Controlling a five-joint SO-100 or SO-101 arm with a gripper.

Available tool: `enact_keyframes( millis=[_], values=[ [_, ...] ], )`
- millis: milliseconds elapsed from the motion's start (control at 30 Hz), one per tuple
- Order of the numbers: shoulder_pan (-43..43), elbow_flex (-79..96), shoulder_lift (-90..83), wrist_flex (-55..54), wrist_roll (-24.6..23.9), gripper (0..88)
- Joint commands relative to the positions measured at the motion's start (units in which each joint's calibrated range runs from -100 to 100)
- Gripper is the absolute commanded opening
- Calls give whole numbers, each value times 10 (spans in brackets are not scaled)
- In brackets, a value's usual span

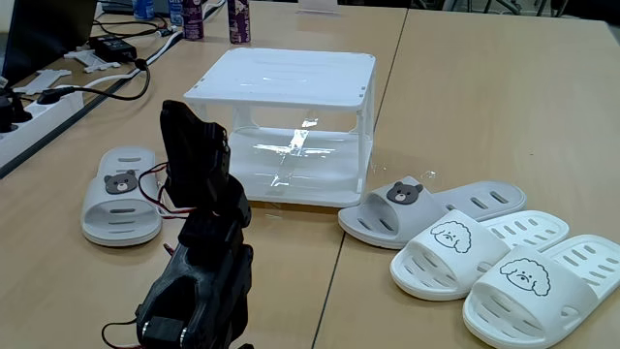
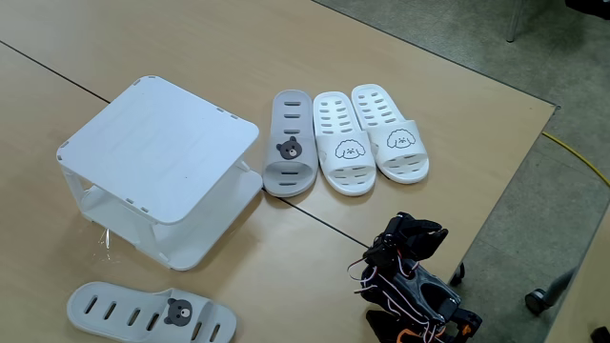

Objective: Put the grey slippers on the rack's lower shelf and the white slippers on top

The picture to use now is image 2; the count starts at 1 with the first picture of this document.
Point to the white dog slipper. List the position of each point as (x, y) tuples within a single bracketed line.
[(400, 162), (345, 171)]

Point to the grey bear slipper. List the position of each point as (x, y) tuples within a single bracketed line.
[(124, 312), (290, 181)]

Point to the white two-shelf shoe rack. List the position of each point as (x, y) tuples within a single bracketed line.
[(157, 147)]

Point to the black table caster wheel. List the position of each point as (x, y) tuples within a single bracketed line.
[(457, 275)]

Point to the black chair caster with leg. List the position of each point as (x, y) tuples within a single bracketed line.
[(541, 300)]

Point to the black object at floor edge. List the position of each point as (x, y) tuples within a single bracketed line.
[(601, 335)]

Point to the metal chair leg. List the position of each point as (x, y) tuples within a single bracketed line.
[(514, 21)]

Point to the black chair seat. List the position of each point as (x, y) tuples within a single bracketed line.
[(588, 7)]

